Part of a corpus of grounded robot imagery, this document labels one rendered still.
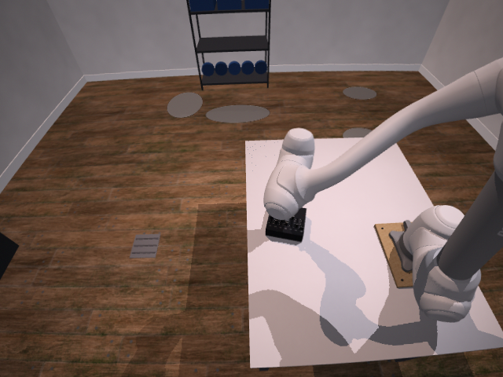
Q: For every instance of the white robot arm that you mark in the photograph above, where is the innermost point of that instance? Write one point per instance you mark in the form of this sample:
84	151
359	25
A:
444	281

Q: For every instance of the black lighting desk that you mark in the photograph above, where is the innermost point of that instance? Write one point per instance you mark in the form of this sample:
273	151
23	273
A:
289	230

